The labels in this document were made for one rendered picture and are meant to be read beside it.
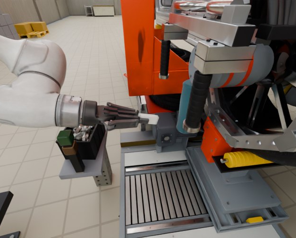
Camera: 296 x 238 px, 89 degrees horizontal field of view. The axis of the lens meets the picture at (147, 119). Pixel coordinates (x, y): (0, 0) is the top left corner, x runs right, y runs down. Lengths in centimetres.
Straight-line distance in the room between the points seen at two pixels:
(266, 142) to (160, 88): 68
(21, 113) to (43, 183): 96
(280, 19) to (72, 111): 44
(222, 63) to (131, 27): 64
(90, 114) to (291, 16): 44
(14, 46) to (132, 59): 55
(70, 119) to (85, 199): 81
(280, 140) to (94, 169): 63
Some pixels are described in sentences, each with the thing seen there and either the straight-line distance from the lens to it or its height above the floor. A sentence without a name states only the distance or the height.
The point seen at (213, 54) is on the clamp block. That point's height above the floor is 94.
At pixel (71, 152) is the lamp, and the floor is 59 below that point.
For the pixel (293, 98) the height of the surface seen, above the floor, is 72.
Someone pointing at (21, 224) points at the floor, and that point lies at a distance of 128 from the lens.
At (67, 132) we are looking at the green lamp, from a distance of 58.
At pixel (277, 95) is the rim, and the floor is 78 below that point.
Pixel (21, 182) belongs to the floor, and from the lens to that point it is 147.
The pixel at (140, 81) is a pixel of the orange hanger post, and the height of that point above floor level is 63.
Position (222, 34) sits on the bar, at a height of 96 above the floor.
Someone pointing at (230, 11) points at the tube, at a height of 100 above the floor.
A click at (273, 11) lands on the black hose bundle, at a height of 100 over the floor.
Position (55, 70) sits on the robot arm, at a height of 86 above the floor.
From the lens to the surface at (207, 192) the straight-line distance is 102.
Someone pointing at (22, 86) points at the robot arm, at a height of 85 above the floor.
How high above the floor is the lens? 100
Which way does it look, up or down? 37 degrees down
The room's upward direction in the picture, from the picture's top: straight up
